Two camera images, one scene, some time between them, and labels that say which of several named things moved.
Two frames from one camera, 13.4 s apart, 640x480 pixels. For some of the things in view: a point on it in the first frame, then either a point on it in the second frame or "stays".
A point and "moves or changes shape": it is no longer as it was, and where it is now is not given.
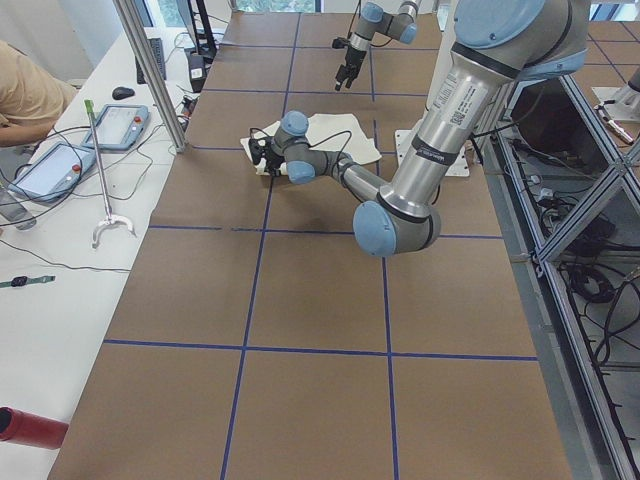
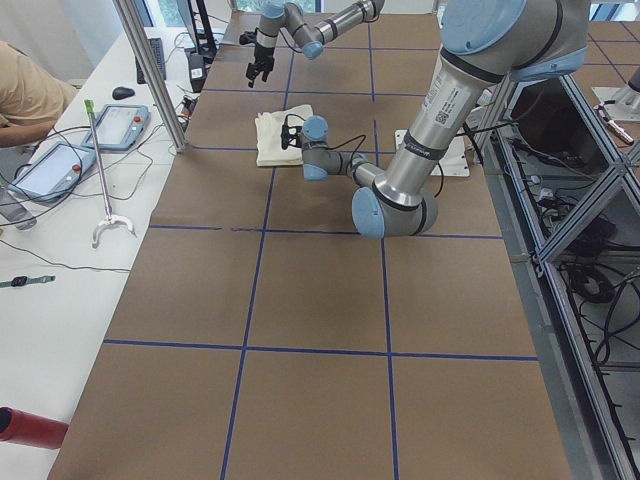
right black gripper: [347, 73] to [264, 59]
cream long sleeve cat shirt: [326, 132] moves or changes shape
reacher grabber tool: [109, 217] stays
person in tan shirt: [31, 99] stays
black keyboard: [157, 50] stays
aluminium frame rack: [568, 190] stays
